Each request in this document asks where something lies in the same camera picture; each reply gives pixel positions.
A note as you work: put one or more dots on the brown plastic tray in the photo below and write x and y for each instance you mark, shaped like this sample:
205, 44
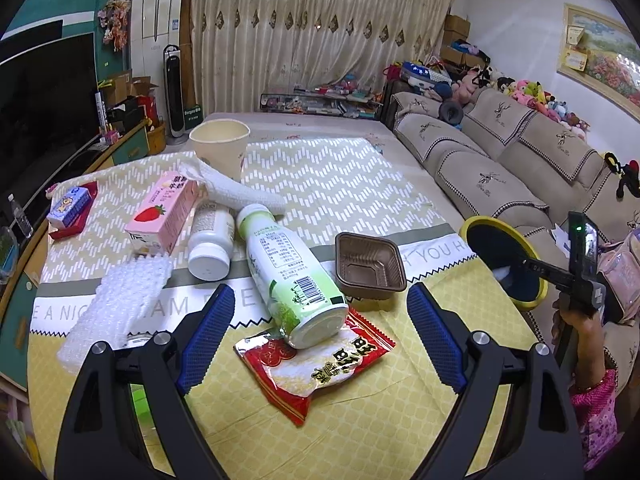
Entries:
370, 265

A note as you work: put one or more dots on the yellow patterned tablecloth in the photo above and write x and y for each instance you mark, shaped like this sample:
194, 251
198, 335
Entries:
325, 180

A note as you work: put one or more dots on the cream paper cup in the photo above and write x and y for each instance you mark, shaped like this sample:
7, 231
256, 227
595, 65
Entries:
220, 155

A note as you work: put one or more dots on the green and white drink bottle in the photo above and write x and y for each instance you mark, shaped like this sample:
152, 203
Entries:
280, 270

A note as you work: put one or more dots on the white pill bottle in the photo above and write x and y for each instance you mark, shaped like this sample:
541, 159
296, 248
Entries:
210, 255

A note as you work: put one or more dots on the blue tissue packet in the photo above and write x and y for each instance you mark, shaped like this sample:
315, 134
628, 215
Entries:
67, 205

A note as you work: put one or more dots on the white papers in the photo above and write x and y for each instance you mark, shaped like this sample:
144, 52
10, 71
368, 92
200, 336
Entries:
561, 237

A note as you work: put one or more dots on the stack of cardboard boxes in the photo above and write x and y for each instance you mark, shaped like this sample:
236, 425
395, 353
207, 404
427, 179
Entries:
457, 35

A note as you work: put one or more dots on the row of plush toys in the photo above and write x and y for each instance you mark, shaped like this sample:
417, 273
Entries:
530, 92

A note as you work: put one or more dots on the black and red plush toy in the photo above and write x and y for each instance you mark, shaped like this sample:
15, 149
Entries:
622, 172

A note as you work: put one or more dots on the grey neck pillow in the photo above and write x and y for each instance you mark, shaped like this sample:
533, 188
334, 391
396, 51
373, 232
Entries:
451, 111

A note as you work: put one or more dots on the red tray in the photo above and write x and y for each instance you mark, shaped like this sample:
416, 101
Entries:
86, 219

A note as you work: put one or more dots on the beige embroidered curtain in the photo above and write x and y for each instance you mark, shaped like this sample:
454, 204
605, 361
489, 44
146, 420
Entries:
300, 35

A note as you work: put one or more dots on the person's right forearm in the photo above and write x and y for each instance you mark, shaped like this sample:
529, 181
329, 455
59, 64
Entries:
595, 400

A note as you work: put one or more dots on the clear water bottle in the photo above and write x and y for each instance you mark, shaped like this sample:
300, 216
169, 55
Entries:
21, 220

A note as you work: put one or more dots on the cluttered low glass stand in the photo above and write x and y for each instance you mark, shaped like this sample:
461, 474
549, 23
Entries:
320, 102

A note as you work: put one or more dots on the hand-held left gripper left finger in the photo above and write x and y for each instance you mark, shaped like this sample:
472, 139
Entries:
210, 330

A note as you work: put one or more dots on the open cardboard boxes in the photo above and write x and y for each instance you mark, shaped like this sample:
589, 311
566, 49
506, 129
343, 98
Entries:
127, 97

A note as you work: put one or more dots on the red snack packet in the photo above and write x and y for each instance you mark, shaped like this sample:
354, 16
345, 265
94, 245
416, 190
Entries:
300, 380

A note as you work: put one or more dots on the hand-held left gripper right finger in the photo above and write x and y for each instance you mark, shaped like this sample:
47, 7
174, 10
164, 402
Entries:
435, 340

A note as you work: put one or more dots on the white standing air conditioner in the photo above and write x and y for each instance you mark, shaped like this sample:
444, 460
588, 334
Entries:
155, 10

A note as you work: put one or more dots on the artificial flower decoration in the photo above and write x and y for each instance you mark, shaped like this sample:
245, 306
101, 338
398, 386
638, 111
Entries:
115, 20

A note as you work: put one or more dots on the black television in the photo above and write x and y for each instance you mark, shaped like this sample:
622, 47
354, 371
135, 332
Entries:
45, 110

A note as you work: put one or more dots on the pink strawberry milk carton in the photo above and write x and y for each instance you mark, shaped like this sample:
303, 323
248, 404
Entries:
160, 215

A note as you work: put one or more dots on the person's right hand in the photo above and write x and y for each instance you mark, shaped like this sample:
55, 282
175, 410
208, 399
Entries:
580, 332

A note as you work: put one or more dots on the yellow rimmed dark bin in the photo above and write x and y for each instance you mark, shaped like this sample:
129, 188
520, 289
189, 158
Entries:
500, 255

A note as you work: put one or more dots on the white tower fan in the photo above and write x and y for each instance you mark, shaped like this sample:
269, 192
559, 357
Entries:
175, 90

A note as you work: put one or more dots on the blue star print bag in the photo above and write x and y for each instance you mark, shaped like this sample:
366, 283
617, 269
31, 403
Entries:
425, 72

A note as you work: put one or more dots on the beige sofa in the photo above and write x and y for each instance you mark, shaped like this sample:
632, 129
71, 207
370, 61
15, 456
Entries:
475, 170

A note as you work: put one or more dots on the white foam net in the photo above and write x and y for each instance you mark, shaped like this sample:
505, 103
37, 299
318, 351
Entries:
120, 300

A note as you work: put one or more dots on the framed flower painting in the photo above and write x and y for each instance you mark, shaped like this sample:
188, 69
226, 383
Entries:
610, 55

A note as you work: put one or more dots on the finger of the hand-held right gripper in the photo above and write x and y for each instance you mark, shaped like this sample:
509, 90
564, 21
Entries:
536, 267

